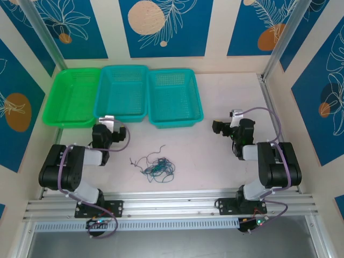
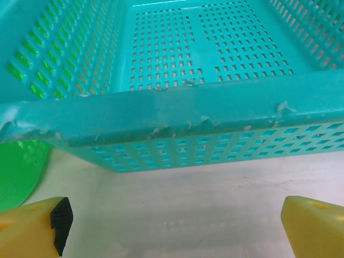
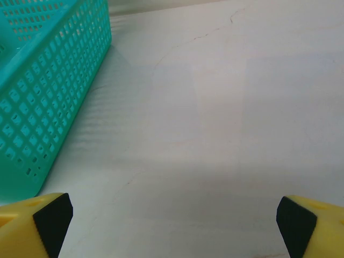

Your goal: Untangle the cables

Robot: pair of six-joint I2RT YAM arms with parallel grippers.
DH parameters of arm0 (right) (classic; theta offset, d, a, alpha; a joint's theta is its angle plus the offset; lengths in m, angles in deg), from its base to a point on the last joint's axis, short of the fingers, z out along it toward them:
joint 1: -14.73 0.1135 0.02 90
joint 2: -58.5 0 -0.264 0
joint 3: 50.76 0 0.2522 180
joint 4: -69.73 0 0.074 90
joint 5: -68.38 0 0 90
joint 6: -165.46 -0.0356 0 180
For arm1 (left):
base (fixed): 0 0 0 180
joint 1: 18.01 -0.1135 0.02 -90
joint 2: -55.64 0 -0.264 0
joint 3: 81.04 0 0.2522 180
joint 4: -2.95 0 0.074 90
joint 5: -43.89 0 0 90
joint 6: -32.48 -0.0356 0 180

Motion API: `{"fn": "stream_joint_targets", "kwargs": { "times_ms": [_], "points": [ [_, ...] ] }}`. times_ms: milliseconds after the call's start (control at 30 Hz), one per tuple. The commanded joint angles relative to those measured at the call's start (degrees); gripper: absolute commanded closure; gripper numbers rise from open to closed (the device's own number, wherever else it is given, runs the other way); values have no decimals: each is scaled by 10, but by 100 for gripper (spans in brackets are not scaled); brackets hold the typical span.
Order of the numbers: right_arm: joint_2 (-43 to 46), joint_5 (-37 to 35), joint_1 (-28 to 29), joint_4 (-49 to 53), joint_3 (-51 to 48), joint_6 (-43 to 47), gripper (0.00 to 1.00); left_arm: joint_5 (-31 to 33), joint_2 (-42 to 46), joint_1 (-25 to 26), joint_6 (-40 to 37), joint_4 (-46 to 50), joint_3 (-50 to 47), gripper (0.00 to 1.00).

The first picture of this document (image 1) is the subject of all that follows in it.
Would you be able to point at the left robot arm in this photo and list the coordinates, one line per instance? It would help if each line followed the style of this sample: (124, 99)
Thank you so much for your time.
(67, 172)

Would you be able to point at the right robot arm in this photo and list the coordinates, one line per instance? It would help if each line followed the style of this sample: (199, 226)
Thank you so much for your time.
(279, 166)

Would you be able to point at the teal plastic basket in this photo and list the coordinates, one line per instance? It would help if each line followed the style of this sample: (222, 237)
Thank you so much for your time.
(174, 99)
(121, 94)

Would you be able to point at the green plastic basket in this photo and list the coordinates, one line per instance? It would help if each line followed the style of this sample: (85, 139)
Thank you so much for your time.
(70, 99)

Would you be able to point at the small circuit board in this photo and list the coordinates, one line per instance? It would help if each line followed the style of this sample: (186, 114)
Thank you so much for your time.
(98, 223)
(255, 223)

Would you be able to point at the blue orange mat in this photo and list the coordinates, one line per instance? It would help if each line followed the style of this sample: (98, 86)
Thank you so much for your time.
(16, 80)

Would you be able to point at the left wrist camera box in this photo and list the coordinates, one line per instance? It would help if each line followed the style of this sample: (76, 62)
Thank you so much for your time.
(107, 121)

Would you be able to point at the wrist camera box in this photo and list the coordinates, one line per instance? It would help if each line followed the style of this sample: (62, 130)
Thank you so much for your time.
(236, 114)
(107, 121)

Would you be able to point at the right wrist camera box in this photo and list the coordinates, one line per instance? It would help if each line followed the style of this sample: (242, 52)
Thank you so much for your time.
(236, 114)

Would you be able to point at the aluminium side rail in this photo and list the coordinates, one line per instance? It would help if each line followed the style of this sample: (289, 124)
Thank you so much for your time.
(268, 102)

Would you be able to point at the blue floral wall panel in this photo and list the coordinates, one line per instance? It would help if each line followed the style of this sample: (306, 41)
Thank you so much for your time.
(16, 27)
(309, 121)
(80, 40)
(322, 27)
(182, 32)
(242, 21)

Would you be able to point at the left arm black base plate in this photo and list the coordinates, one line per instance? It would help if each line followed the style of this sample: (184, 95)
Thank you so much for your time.
(115, 208)

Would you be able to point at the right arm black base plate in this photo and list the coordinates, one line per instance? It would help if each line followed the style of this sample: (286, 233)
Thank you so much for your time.
(225, 207)

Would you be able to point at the aluminium rail frame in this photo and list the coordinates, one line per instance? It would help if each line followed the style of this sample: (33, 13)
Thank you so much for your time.
(166, 201)

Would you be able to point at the aluminium corner post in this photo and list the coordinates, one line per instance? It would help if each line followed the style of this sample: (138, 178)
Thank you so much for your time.
(45, 37)
(285, 40)

